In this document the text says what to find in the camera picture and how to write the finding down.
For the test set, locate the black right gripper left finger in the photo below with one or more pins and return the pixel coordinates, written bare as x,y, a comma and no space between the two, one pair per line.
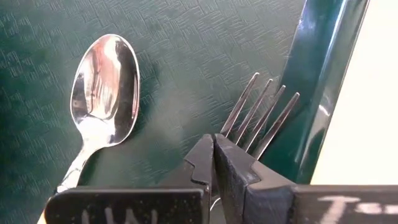
202,158

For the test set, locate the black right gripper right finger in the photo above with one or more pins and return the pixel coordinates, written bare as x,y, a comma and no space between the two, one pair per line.
245,193

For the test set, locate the dark green plastic tray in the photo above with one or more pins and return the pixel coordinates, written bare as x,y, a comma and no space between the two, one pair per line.
186,46

